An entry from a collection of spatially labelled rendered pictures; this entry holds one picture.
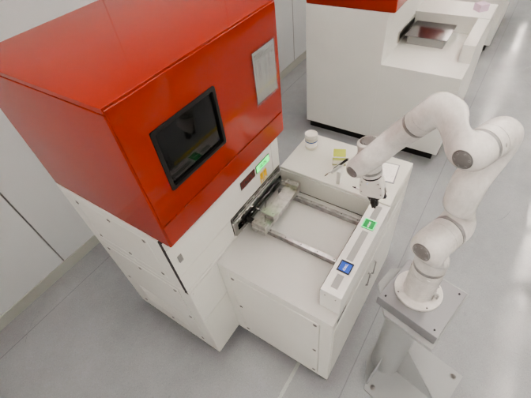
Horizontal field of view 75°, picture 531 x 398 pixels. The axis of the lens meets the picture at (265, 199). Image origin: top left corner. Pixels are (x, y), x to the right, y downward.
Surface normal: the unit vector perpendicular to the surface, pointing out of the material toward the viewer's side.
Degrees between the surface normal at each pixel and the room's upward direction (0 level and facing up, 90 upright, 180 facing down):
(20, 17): 90
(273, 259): 0
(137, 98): 90
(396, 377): 0
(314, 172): 0
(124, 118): 90
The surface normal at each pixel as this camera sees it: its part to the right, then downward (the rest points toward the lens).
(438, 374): -0.10, -0.68
